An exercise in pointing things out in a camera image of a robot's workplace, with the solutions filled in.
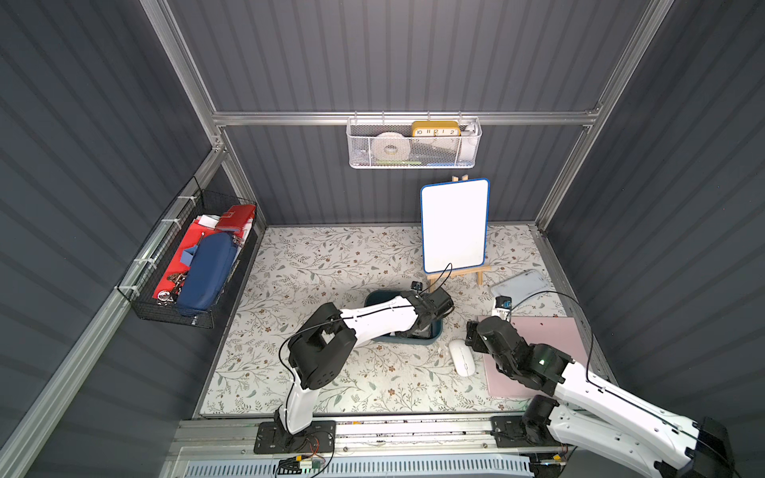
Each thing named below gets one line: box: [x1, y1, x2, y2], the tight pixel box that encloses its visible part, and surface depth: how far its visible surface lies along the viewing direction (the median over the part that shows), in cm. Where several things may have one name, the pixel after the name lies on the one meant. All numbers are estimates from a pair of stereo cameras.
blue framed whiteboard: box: [420, 178, 492, 274], surface depth 89 cm
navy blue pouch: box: [176, 232, 239, 316], surface depth 70 cm
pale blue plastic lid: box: [490, 268, 550, 308], surface depth 102 cm
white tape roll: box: [370, 131, 412, 162], surface depth 86 cm
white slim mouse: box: [448, 338, 477, 378], surface depth 86 cm
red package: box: [151, 204, 257, 300], surface depth 73 cm
